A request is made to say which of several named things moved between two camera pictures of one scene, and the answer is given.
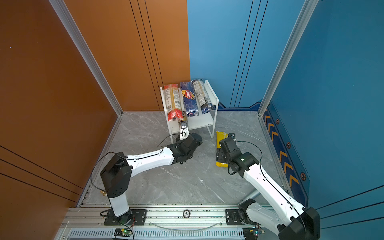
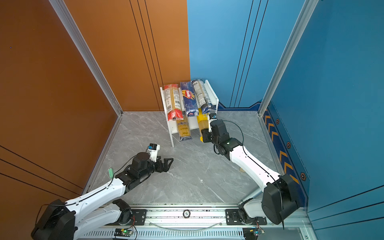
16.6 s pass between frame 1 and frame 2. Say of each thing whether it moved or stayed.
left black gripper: moved
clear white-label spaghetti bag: stayed
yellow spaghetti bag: moved
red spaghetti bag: stayed
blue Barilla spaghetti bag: stayed
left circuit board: stayed
